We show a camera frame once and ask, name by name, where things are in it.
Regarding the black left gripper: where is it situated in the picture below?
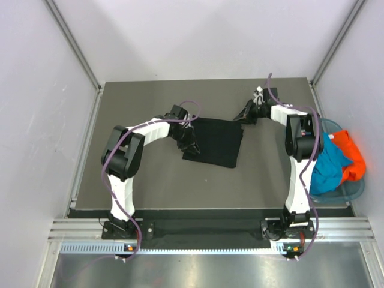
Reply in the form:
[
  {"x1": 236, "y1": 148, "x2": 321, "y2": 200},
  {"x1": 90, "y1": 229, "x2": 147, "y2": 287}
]
[{"x1": 170, "y1": 125, "x2": 200, "y2": 154}]

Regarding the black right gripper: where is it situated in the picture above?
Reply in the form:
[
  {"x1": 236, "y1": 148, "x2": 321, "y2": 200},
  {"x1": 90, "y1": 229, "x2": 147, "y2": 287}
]
[{"x1": 233, "y1": 99, "x2": 264, "y2": 125}]

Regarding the black t shirt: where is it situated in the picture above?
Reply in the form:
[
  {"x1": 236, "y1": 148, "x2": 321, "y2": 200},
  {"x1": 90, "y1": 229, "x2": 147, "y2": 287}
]
[{"x1": 182, "y1": 118, "x2": 244, "y2": 169}]

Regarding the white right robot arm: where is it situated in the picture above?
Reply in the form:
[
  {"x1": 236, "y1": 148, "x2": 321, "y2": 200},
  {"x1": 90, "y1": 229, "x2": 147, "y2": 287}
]
[{"x1": 233, "y1": 100, "x2": 323, "y2": 238}]

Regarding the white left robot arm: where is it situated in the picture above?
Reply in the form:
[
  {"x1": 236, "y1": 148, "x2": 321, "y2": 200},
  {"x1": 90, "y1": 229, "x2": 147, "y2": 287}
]
[{"x1": 101, "y1": 111, "x2": 200, "y2": 238}]

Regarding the blue t shirt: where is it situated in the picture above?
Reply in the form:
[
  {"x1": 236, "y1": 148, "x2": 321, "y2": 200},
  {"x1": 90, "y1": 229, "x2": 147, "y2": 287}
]
[{"x1": 310, "y1": 132, "x2": 352, "y2": 196}]

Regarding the orange t shirt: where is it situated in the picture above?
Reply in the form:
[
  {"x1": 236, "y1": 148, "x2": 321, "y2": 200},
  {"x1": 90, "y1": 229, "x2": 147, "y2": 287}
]
[{"x1": 332, "y1": 130, "x2": 366, "y2": 183}]

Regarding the teal laundry basket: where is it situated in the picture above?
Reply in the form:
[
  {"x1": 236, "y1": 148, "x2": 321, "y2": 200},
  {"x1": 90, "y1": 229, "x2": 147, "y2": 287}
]
[{"x1": 310, "y1": 118, "x2": 365, "y2": 203}]

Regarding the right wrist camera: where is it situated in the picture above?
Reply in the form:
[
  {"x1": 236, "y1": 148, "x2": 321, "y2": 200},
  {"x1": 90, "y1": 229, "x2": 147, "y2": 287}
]
[{"x1": 253, "y1": 86, "x2": 279, "y2": 106}]

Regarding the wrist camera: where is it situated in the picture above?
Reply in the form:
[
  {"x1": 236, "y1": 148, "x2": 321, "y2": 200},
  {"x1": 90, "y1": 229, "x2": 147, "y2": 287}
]
[
  {"x1": 253, "y1": 86, "x2": 279, "y2": 106},
  {"x1": 169, "y1": 105, "x2": 190, "y2": 124}
]

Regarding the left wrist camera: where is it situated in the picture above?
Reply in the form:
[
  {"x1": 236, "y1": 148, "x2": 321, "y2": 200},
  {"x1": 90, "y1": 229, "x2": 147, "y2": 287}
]
[{"x1": 169, "y1": 105, "x2": 190, "y2": 124}]

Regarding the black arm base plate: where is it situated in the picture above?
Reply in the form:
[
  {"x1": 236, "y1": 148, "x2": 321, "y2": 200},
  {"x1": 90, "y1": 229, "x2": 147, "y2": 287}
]
[{"x1": 102, "y1": 208, "x2": 314, "y2": 250}]

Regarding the aluminium frame rail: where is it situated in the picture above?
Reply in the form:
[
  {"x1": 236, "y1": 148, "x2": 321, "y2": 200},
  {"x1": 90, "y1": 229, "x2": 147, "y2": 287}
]
[{"x1": 48, "y1": 217, "x2": 375, "y2": 242}]

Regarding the slotted grey cable duct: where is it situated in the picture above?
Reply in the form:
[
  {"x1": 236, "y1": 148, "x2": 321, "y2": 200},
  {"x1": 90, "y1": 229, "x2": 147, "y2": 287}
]
[{"x1": 59, "y1": 241, "x2": 304, "y2": 255}]

